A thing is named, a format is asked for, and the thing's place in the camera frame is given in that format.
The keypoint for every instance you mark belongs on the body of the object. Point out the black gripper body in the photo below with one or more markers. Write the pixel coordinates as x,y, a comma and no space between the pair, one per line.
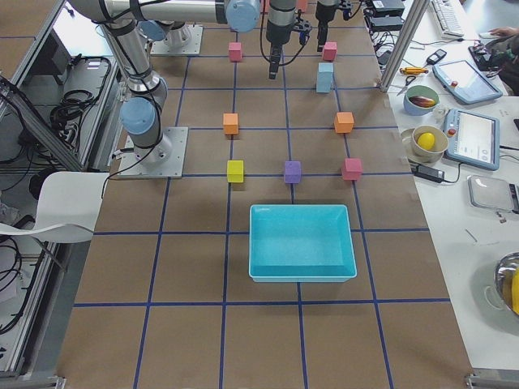
324,10
276,38

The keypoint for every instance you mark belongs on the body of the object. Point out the light blue foam block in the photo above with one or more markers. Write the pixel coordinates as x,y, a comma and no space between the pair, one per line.
324,84
325,69

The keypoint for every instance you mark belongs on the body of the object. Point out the red foam block front centre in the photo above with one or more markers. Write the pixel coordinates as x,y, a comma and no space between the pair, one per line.
329,51

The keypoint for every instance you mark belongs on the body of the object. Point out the red foam block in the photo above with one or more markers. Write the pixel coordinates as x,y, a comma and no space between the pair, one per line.
351,169
235,51
329,51

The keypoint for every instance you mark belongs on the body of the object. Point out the red foam block back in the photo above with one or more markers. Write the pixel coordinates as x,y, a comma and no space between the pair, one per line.
235,51

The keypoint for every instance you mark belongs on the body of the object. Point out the orange foam block back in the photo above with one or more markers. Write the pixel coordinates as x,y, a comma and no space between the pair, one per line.
230,123

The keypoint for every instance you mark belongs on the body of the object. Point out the orange foam block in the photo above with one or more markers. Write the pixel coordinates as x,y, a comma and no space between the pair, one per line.
230,123
343,122

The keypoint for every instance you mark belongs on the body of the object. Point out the scissors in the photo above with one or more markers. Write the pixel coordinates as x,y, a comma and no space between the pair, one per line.
408,81

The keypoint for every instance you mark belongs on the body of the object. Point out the orange foam block front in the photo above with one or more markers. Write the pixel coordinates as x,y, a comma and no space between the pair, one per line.
343,122

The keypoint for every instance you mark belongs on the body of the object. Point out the white keyboard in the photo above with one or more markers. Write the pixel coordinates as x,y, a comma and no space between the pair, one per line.
445,18

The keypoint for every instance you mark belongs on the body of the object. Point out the green bowl with red fruit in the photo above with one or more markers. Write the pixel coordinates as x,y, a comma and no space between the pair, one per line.
420,100

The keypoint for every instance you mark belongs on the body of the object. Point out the yellow foam block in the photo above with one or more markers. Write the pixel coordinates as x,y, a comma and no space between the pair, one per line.
235,171

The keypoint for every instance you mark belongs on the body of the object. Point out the purple foam block right side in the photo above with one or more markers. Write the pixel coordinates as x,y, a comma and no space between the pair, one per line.
292,172

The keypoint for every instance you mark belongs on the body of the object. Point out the red foam block front right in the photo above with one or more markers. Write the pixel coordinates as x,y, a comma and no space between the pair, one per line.
351,169

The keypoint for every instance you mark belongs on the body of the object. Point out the teach pendant upper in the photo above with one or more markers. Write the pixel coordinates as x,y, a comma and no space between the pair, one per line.
465,82

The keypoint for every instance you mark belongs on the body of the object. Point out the teach pendant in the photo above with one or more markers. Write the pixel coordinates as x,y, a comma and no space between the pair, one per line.
465,82
473,139

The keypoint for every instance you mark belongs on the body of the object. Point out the beige bowl with lemon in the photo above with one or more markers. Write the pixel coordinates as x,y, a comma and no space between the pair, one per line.
424,144

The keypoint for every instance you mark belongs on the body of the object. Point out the teach pendant lower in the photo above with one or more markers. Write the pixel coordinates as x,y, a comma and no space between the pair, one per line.
473,139

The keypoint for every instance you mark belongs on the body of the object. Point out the black laptop power brick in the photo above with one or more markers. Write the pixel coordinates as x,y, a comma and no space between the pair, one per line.
429,173

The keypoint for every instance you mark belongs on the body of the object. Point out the cyan plastic tray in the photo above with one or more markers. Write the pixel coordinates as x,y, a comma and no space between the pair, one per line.
301,243

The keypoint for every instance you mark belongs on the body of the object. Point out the white plastic chair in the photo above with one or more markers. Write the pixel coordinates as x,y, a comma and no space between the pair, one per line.
67,209

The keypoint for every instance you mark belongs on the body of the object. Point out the steel bowl with banana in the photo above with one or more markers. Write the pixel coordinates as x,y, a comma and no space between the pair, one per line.
502,294

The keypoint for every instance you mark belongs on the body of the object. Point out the aluminium frame post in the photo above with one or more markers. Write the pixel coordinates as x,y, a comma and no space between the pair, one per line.
410,25

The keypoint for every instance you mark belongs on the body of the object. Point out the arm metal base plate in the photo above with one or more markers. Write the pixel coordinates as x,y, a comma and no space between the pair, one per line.
183,41
165,160

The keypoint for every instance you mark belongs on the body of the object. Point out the yellow handled tool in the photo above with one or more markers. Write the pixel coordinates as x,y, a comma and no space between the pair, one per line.
412,70

